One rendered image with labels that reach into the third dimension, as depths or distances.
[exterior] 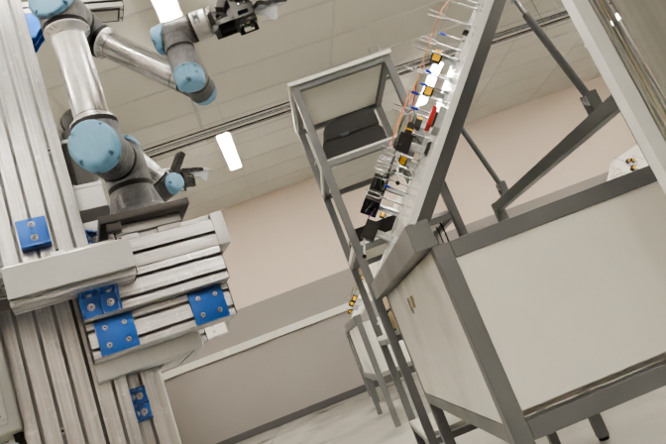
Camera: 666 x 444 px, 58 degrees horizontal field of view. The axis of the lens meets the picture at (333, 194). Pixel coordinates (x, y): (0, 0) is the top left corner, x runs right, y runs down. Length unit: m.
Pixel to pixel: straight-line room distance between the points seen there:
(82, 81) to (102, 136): 0.17
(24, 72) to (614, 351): 1.72
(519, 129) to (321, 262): 3.91
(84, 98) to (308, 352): 7.80
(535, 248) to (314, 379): 7.89
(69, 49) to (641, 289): 1.47
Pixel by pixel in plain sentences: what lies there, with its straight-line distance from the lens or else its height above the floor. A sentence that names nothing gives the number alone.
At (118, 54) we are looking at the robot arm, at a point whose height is 1.63.
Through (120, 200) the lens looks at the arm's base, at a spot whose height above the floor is 1.21.
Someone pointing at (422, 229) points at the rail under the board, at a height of 0.84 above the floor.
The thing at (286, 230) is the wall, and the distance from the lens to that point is 9.39.
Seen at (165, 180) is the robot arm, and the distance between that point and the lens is 2.35.
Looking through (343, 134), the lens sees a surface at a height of 1.56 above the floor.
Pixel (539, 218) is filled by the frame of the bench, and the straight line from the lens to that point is 1.43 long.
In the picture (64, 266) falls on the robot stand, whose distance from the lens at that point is 1.45.
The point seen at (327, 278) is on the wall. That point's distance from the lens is 9.24.
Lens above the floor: 0.67
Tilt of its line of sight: 14 degrees up
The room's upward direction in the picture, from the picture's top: 21 degrees counter-clockwise
